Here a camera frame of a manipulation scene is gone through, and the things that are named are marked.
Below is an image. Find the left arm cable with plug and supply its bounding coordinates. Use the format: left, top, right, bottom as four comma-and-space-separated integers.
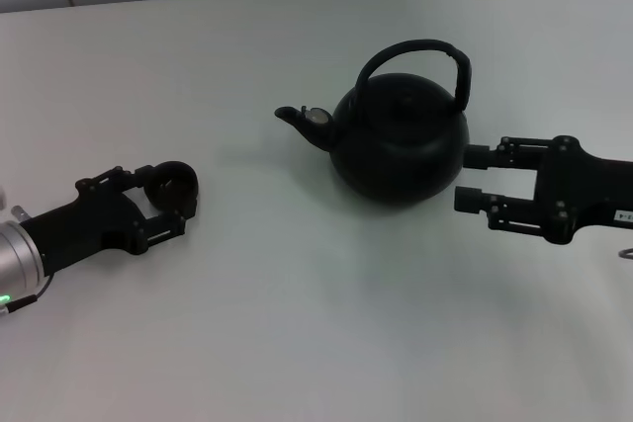
0, 271, 54, 320

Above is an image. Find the small black teacup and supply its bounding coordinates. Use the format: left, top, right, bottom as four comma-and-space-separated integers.
146, 160, 200, 218

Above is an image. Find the black round teapot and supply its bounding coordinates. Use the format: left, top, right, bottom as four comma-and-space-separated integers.
274, 39, 473, 205

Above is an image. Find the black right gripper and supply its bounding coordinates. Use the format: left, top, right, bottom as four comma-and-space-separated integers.
453, 134, 633, 245

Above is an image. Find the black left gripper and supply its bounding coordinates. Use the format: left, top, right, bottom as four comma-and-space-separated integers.
19, 164, 199, 266

